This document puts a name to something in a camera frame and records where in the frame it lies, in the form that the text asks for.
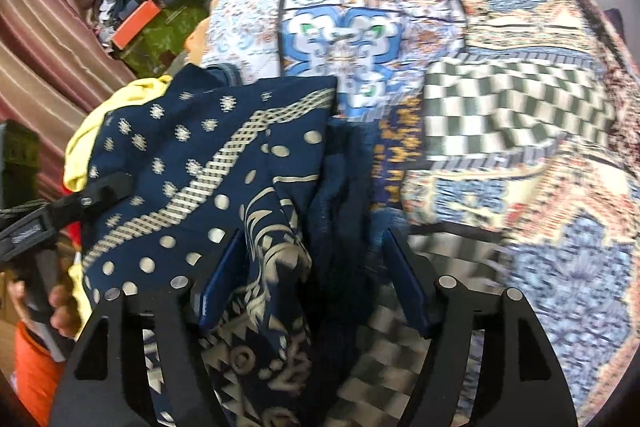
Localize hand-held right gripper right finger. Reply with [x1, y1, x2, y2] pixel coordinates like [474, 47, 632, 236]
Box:
[383, 228, 585, 427]

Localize striped maroon curtain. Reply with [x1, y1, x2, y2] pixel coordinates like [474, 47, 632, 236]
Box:
[0, 0, 137, 204]

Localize orange box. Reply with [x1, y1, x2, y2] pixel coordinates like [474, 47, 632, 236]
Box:
[111, 1, 163, 51]

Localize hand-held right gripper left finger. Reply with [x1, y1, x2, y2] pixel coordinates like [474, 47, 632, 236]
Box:
[47, 229, 247, 427]

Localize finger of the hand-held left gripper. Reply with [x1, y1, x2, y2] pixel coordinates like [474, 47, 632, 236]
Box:
[49, 171, 134, 232]

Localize navy patterned hooded garment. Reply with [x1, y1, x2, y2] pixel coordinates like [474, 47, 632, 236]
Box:
[82, 63, 386, 427]

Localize yellow cloth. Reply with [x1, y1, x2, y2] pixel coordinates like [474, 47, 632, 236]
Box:
[64, 76, 173, 194]

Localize patchwork printed blanket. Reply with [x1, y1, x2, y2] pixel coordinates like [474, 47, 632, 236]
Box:
[200, 0, 640, 427]

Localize red cloth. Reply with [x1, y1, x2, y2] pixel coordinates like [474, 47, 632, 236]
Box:
[64, 218, 85, 250]

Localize person's left hand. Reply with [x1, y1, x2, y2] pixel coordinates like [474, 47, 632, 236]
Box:
[49, 283, 85, 340]

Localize orange cloth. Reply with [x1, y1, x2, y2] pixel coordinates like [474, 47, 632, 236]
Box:
[184, 18, 212, 68]

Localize person's left forearm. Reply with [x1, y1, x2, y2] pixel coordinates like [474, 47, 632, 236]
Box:
[12, 319, 69, 414]

